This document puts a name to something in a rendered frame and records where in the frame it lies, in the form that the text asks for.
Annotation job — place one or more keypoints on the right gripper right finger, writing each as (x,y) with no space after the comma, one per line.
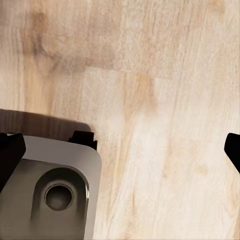
(232,149)

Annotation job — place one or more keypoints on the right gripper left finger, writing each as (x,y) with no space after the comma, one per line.
(12,150)

